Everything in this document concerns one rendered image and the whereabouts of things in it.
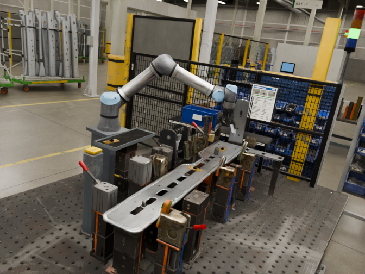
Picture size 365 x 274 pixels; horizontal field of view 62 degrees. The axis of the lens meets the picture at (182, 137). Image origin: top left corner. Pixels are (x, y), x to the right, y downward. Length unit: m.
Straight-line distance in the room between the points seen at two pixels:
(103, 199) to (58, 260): 0.37
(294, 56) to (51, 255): 7.61
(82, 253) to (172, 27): 3.20
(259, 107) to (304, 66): 5.78
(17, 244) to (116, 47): 8.10
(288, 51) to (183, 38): 4.82
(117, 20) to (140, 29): 4.88
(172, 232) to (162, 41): 3.33
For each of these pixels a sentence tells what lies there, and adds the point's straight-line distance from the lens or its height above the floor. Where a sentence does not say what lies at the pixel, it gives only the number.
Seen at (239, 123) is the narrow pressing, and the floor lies 1.15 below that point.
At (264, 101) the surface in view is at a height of 1.31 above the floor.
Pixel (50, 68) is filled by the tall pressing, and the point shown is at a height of 0.55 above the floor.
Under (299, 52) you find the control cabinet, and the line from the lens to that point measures 8.39.
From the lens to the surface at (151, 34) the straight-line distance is 4.40.
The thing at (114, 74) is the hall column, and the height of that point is 0.56.
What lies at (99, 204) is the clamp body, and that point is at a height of 0.99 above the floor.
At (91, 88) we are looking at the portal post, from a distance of 8.64.
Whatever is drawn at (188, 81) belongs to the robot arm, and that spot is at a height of 1.47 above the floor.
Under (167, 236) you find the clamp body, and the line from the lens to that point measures 1.23.
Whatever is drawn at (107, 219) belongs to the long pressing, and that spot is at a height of 1.00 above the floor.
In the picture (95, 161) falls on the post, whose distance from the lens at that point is 1.49.
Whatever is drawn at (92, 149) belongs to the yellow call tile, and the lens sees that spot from 1.50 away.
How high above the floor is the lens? 1.69
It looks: 17 degrees down
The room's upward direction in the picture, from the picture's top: 7 degrees clockwise
